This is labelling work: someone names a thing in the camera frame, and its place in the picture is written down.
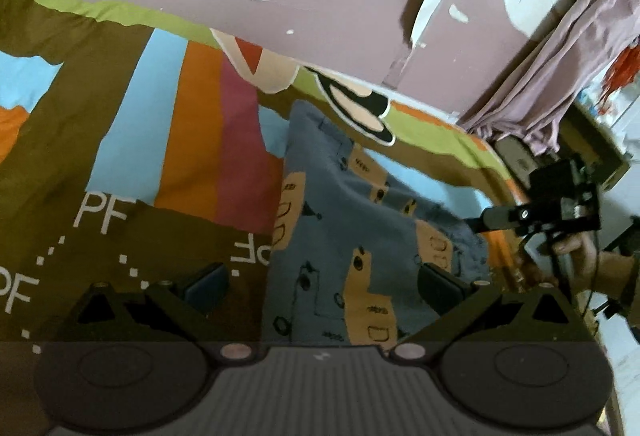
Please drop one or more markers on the red orange cloth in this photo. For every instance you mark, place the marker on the red orange cloth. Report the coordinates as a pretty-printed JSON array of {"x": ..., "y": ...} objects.
[{"x": 622, "y": 71}]

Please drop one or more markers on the blue printed pants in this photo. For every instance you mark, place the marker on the blue printed pants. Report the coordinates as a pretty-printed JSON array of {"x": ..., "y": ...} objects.
[{"x": 340, "y": 221}]

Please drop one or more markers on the person's right hand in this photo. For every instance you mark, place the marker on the person's right hand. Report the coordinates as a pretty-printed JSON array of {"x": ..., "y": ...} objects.
[{"x": 575, "y": 250}]

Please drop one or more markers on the grey box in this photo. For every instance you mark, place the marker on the grey box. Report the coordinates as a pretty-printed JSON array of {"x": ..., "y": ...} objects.
[{"x": 519, "y": 161}]

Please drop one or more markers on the mauve curtain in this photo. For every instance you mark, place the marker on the mauve curtain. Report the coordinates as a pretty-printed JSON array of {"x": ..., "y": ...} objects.
[{"x": 565, "y": 66}]

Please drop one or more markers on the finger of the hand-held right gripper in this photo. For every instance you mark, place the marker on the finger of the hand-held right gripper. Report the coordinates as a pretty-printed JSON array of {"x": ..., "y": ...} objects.
[{"x": 495, "y": 218}]

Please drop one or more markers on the colourful printed blanket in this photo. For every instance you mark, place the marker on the colourful printed blanket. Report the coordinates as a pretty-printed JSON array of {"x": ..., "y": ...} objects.
[{"x": 115, "y": 116}]

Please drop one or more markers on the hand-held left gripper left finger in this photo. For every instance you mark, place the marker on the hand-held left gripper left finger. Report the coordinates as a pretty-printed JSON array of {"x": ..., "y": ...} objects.
[{"x": 206, "y": 287}]

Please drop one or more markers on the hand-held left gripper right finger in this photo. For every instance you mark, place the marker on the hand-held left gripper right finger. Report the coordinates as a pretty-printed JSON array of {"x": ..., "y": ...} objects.
[{"x": 440, "y": 290}]

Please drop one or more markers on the brown wooden cabinet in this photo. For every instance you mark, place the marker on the brown wooden cabinet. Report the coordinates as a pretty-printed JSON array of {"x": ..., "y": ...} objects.
[{"x": 595, "y": 141}]

